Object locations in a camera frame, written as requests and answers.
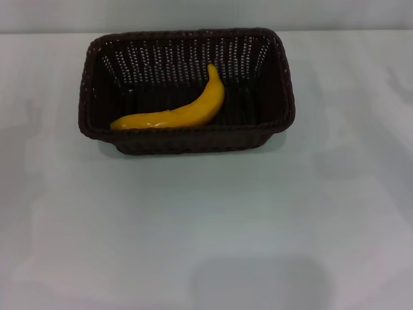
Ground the yellow banana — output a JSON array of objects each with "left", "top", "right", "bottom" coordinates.
[{"left": 109, "top": 63, "right": 226, "bottom": 131}]

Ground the dark brown woven basket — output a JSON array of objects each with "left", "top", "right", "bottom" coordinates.
[{"left": 78, "top": 26, "right": 296, "bottom": 155}]

